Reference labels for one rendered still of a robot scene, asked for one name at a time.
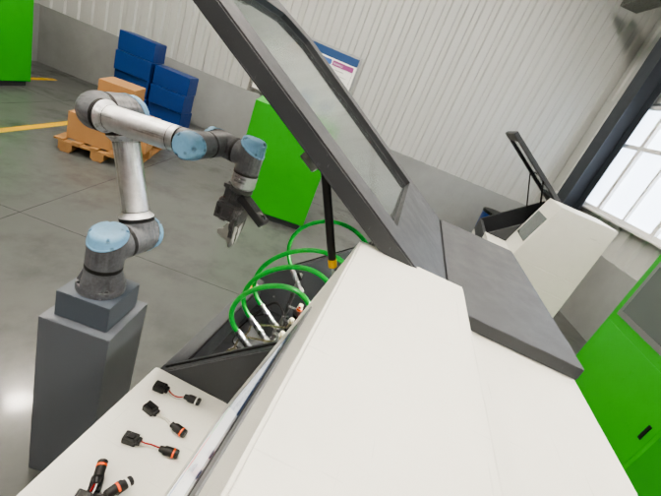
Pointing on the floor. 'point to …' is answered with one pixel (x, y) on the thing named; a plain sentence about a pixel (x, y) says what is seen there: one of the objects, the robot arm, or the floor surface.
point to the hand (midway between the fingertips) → (231, 244)
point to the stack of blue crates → (155, 78)
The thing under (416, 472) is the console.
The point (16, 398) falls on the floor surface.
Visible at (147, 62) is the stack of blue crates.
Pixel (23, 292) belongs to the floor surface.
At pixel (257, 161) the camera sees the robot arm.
